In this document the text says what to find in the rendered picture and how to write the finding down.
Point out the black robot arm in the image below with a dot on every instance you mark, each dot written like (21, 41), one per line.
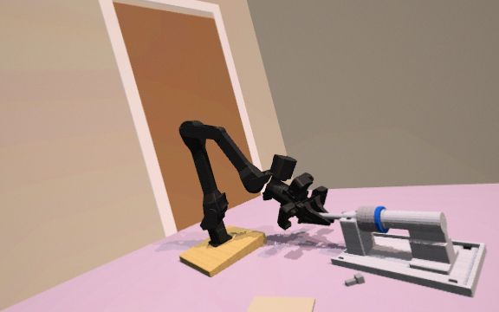
(194, 134)

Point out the blue ring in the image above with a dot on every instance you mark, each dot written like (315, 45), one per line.
(377, 223)

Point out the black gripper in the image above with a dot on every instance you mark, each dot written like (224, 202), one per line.
(304, 208)

